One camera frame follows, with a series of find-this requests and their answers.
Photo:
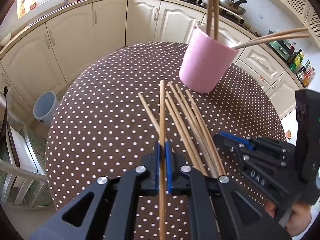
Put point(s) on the steel wok with lid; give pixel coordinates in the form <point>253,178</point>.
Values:
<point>231,6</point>

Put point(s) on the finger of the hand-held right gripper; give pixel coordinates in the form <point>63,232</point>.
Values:
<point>240,140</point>
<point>230,143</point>

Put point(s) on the pile of wooden chopsticks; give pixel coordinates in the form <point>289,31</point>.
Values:
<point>203,143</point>

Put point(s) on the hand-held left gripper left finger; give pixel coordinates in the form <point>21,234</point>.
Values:
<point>157,167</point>

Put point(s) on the cream base cabinet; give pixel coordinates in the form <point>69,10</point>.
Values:
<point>70,35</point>
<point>170,22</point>

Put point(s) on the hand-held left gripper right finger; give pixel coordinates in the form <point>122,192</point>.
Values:
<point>168,167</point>

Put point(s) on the dark sauce bottle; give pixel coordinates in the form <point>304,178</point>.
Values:
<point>303,69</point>

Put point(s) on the green multi cooker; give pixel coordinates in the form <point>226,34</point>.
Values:
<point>281,47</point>

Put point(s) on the grey trash bin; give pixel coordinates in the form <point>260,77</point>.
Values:
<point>46,110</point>

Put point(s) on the slim wooden chopstick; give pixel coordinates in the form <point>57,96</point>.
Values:
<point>295,37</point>
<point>216,22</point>
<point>162,120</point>
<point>295,31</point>
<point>209,20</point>

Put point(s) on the white wooden chair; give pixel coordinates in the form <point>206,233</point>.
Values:
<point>21,155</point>

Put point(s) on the red label sauce bottle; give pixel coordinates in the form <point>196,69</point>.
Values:
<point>309,76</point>

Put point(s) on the pink cup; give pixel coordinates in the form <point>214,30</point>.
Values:
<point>205,65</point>

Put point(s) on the cream lattice door cabinet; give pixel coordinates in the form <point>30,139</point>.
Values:
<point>297,2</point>

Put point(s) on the person's right hand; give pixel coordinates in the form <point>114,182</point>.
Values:
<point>300,220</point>

